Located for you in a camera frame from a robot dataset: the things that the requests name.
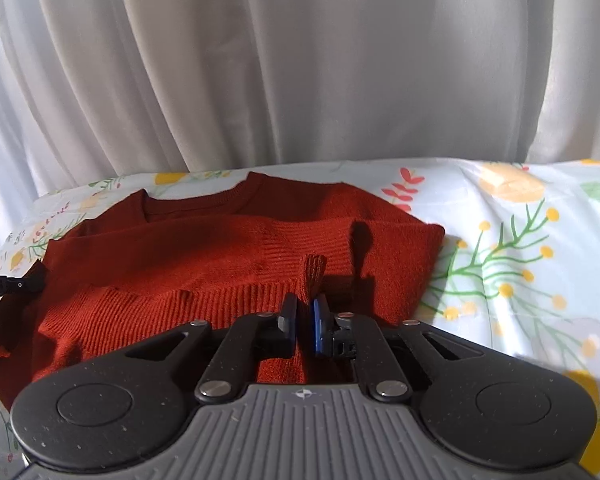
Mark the floral bed sheet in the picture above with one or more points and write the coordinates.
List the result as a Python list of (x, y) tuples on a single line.
[(520, 270)]

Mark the red knit cardigan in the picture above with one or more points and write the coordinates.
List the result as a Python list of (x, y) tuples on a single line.
[(205, 260)]

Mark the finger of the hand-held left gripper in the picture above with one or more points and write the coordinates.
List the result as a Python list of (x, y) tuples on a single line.
[(36, 277)]

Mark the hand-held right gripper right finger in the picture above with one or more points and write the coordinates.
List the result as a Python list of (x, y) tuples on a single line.
[(321, 325)]

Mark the white curtain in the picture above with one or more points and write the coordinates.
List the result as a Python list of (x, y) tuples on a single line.
[(300, 60)]

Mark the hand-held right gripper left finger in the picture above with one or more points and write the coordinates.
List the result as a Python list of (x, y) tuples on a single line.
[(289, 325)]

